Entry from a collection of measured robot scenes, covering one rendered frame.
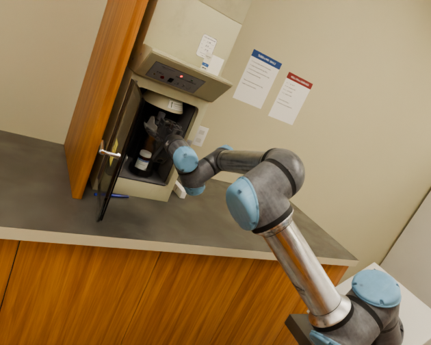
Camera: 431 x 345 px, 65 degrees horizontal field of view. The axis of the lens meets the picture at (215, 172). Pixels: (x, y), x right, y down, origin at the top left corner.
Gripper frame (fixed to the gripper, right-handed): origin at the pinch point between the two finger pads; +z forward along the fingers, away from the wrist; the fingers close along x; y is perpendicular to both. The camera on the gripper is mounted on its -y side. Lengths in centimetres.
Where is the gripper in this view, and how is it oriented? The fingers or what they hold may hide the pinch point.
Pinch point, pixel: (156, 128)
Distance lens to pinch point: 138.1
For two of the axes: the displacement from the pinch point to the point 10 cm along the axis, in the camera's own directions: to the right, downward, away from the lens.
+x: -8.2, -2.0, -5.4
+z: -4.0, -4.7, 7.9
